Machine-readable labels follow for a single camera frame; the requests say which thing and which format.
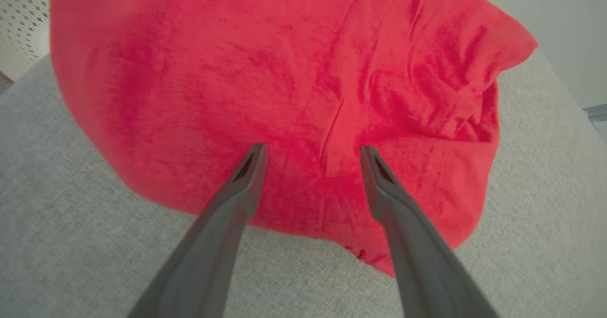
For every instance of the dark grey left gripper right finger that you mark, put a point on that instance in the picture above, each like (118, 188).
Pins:
(422, 266)

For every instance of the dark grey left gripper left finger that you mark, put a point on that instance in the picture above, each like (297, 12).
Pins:
(208, 256)

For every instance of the red shorts with white stripe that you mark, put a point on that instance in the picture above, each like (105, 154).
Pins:
(237, 71)

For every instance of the white perforated laundry basket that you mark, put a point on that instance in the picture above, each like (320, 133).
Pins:
(21, 19)

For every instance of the grey metal frame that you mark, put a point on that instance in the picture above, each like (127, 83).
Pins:
(596, 112)

